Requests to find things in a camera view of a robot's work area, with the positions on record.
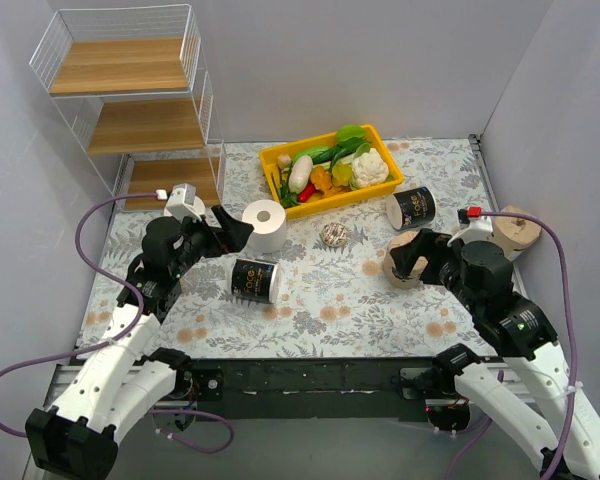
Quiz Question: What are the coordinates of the red chili pepper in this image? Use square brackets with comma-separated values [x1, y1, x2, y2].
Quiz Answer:
[297, 183, 316, 203]

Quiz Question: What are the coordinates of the floral table mat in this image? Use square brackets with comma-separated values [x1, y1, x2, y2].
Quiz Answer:
[76, 139, 495, 358]

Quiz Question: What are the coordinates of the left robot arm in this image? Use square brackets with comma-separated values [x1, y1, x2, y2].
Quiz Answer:
[25, 206, 254, 479]

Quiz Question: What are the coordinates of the white cauliflower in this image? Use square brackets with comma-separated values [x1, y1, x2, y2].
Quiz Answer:
[350, 148, 389, 189]

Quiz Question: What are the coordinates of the white toilet paper roll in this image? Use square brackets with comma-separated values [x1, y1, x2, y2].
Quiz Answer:
[242, 200, 287, 254]
[163, 197, 206, 221]

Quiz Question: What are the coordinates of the black wrapped roll right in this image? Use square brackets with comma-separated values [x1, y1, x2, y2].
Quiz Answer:
[386, 186, 436, 231]

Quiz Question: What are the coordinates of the green herb sprig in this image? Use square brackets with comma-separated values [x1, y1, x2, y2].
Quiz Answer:
[271, 167, 303, 209]

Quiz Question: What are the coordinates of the white radish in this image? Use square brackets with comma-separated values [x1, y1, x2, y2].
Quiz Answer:
[288, 155, 313, 194]

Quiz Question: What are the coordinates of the white wire wooden shelf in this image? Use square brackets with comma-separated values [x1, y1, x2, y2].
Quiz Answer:
[29, 4, 225, 204]

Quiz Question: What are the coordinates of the black wrapped roll left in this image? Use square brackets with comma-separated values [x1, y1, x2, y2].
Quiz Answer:
[228, 258, 281, 304]

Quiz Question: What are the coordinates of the green cucumber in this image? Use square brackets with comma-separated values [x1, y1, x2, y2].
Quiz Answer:
[311, 145, 342, 165]

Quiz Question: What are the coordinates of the small mushroom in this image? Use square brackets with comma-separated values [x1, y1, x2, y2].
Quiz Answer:
[277, 154, 292, 170]

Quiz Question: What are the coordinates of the green leafy vegetable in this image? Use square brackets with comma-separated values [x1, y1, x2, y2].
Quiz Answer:
[336, 124, 366, 146]

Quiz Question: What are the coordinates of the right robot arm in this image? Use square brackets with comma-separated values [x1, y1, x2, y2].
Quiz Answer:
[389, 229, 600, 479]

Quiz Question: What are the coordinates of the orange yellow pepper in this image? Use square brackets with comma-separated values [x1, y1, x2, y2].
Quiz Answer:
[310, 166, 332, 193]

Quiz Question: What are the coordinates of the brown paper roll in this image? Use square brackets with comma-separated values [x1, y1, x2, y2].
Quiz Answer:
[492, 216, 542, 261]
[382, 231, 421, 290]

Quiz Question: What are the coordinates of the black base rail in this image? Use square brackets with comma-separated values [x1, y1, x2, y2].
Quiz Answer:
[44, 355, 536, 436]

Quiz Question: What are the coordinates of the black wrapped roll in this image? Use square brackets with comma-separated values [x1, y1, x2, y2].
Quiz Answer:
[386, 186, 436, 231]
[228, 258, 281, 304]

